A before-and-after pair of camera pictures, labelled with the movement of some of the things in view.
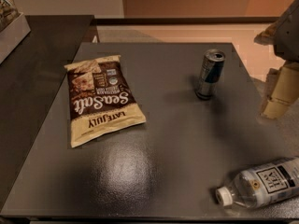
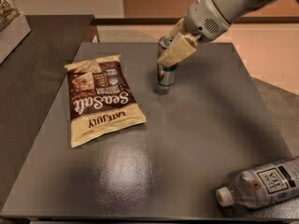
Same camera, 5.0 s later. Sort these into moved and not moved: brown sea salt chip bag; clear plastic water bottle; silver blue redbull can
Moved: silver blue redbull can
Not moved: clear plastic water bottle; brown sea salt chip bag
